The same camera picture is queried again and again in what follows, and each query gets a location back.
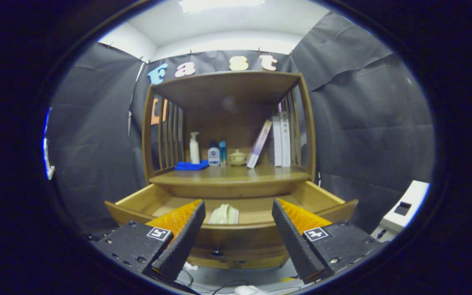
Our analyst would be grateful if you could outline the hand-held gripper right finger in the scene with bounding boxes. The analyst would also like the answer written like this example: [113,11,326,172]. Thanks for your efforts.
[272,198,390,284]

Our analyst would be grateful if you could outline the white bottle with blue cap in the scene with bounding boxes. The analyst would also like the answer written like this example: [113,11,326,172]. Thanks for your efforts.
[208,142,220,166]

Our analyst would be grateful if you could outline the brown wooden drawer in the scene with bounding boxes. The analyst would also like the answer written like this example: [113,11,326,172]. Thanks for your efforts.
[105,180,359,269]

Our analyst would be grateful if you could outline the brown wooden cabinet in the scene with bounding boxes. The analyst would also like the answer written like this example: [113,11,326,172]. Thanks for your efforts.
[105,70,359,270]

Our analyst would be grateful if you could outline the folded blue cloth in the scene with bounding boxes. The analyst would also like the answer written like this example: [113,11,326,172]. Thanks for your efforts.
[174,160,210,171]

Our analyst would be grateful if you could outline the pale green and white object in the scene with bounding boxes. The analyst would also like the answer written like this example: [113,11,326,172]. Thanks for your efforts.
[209,204,239,225]

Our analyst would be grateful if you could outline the leaning purple white book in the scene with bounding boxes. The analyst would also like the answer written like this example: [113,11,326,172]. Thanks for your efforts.
[247,119,273,169]

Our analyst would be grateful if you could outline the black floor cable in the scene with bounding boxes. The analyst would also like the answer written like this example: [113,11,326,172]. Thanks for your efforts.
[175,268,302,295]

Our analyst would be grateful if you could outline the white rounded object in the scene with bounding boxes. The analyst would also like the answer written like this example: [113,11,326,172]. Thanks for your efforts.
[235,286,269,295]

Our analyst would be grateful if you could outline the ceiling light panel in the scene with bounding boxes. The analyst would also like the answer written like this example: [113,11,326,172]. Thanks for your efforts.
[179,0,266,14]

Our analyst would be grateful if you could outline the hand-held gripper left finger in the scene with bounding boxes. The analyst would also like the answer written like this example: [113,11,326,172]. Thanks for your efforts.
[91,199,207,282]

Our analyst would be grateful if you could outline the white box appliance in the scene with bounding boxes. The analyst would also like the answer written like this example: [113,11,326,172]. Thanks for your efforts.
[377,180,430,242]

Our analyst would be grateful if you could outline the brown wooden countertop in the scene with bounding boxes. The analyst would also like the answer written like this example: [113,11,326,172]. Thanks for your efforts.
[150,164,312,186]

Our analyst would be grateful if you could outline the beige lidded ceramic cup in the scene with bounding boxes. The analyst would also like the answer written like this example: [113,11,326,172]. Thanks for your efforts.
[229,149,247,166]

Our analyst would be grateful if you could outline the black backdrop cloth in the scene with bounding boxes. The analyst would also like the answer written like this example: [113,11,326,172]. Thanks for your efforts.
[45,11,435,234]

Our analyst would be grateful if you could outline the white pump bottle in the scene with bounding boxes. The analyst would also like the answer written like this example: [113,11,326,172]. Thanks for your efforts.
[189,132,200,165]

